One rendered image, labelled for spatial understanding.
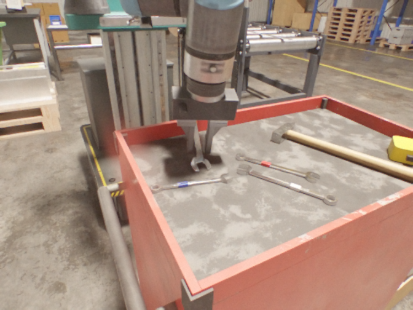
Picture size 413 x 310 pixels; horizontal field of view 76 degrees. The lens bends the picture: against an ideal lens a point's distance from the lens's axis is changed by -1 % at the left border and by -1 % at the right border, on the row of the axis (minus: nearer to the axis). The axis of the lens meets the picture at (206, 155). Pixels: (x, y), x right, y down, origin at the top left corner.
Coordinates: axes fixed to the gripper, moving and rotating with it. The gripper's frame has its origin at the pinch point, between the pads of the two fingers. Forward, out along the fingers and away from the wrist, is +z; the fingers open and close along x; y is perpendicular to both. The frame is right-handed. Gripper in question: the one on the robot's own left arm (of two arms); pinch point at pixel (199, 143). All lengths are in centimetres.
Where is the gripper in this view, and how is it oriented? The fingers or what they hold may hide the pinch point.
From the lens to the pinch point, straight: 62.1
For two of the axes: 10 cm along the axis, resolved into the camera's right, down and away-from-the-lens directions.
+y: 1.3, 6.7, -7.3
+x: 9.9, 0.0, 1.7
